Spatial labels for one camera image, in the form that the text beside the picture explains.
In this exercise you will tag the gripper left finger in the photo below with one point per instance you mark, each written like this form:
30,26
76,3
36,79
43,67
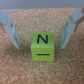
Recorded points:
10,28

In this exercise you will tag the yellow block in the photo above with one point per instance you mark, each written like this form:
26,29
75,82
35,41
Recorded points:
42,46

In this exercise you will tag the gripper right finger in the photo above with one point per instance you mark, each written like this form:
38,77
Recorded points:
70,28

